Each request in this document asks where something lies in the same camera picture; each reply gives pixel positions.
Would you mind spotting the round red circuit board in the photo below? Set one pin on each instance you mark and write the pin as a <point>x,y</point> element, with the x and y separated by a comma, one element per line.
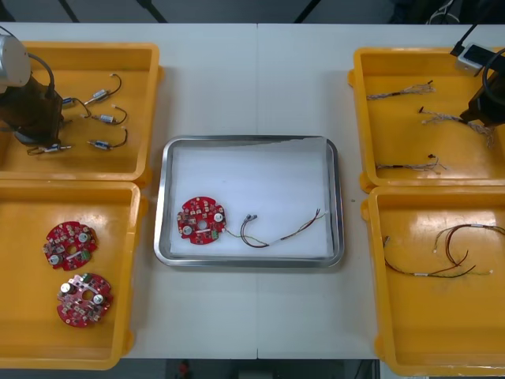
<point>197,237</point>
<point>59,237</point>
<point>79,316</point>

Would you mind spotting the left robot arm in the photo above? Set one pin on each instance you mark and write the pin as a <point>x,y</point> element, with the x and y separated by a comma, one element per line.
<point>12,59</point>

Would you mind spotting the yellow-orange plastic bin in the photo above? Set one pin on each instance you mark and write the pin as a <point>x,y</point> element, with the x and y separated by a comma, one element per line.
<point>394,130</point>
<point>434,323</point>
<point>23,347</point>
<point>130,55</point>

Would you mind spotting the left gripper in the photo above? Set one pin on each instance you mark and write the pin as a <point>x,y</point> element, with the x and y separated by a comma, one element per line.
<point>27,114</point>

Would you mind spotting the steel tray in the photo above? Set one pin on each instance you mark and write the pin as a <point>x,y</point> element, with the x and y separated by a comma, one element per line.
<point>339,197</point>

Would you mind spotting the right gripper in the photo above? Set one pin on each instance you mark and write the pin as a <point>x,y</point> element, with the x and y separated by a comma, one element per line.
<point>491,102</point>

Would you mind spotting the small metal solenoid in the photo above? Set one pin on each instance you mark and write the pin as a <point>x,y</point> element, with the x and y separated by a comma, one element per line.
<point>105,118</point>
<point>100,94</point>
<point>53,148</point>
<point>68,102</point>
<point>100,145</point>

